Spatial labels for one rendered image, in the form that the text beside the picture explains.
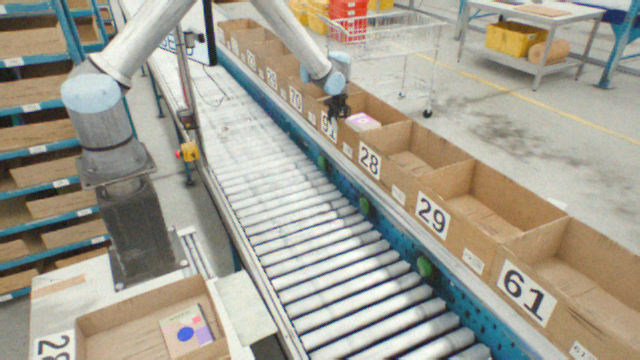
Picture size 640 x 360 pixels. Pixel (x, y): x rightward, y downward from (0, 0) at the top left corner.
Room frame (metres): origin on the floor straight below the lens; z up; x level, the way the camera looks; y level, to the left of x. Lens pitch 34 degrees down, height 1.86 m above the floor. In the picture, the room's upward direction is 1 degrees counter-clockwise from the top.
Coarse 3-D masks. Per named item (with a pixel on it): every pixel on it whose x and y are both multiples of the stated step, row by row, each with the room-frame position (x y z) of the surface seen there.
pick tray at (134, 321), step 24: (168, 288) 0.93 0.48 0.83; (192, 288) 0.96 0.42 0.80; (96, 312) 0.84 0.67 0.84; (120, 312) 0.86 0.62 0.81; (144, 312) 0.89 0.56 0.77; (168, 312) 0.90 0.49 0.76; (216, 312) 0.82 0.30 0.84; (96, 336) 0.82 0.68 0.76; (120, 336) 0.81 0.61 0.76; (144, 336) 0.81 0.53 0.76; (216, 336) 0.80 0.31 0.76
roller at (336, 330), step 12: (420, 288) 0.98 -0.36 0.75; (396, 300) 0.93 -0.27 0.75; (408, 300) 0.93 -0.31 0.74; (420, 300) 0.94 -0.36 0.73; (360, 312) 0.88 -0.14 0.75; (372, 312) 0.88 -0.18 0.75; (384, 312) 0.89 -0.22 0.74; (396, 312) 0.90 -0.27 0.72; (336, 324) 0.84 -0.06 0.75; (348, 324) 0.84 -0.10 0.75; (360, 324) 0.85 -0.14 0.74; (312, 336) 0.80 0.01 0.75; (324, 336) 0.80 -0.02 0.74; (336, 336) 0.81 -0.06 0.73; (312, 348) 0.77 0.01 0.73
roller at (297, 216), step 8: (336, 200) 1.50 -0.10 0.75; (344, 200) 1.50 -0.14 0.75; (312, 208) 1.44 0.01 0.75; (320, 208) 1.45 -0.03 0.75; (328, 208) 1.46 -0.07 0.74; (336, 208) 1.47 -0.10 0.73; (288, 216) 1.39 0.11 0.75; (296, 216) 1.40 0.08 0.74; (304, 216) 1.41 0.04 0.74; (312, 216) 1.42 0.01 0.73; (256, 224) 1.34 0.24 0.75; (264, 224) 1.34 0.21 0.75; (272, 224) 1.35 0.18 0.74; (280, 224) 1.36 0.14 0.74; (248, 232) 1.30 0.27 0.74; (256, 232) 1.31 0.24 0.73
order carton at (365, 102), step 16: (352, 96) 2.02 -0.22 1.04; (368, 96) 2.03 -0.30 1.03; (320, 112) 1.90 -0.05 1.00; (352, 112) 2.02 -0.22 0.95; (368, 112) 2.02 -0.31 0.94; (384, 112) 1.90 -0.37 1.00; (400, 112) 1.78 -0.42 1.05; (320, 128) 1.90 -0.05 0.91; (352, 128) 1.62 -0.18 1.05; (336, 144) 1.75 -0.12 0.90; (352, 144) 1.61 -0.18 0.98; (352, 160) 1.61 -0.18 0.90
